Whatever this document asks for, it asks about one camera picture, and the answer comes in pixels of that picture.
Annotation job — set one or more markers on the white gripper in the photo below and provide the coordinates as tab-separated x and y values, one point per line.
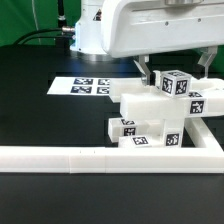
141	27

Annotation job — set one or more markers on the white chair back frame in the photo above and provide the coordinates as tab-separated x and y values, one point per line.
206	97

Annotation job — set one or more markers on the white chair seat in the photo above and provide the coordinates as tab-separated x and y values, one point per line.
163	130

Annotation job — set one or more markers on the small white marker block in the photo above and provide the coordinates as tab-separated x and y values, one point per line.
119	127

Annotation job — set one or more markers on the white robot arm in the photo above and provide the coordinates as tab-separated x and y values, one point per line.
88	32

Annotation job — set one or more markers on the white marker base sheet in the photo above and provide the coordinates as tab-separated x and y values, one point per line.
79	86

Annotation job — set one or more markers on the white U-shaped obstacle frame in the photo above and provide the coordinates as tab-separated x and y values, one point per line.
206	156

